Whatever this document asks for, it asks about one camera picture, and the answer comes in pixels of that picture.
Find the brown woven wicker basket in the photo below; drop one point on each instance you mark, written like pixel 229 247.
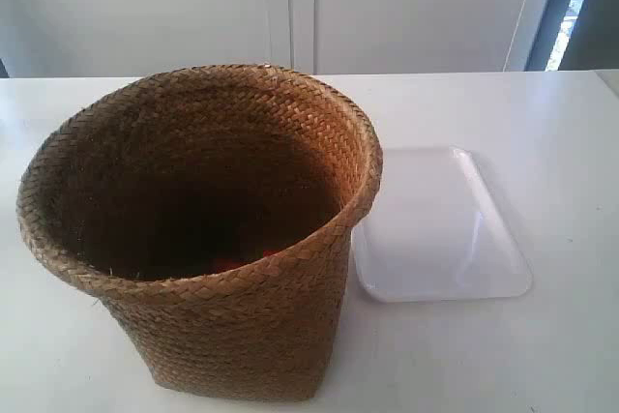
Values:
pixel 130 199

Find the red cylinder lying right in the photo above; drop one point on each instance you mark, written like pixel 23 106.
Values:
pixel 269 253

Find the red cylinder upright front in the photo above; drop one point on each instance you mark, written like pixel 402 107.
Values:
pixel 223 264

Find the white rectangular plastic tray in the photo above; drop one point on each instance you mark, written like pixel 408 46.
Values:
pixel 434 233

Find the white cabinet doors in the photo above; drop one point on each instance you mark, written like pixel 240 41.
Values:
pixel 62 38

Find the window with dark frame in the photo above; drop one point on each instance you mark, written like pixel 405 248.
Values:
pixel 576 35

